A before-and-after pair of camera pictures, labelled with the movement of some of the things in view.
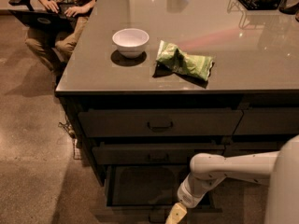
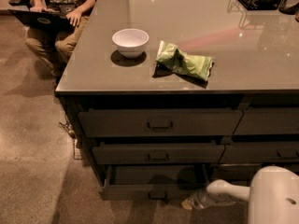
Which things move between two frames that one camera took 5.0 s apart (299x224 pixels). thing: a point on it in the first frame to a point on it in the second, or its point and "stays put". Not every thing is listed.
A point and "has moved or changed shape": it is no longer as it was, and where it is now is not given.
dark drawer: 158,122 stays put
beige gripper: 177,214 to 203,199
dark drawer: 268,121 stays put
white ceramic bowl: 131,42 stays put
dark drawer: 147,194 has moved or changed shape
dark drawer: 243,148 stays put
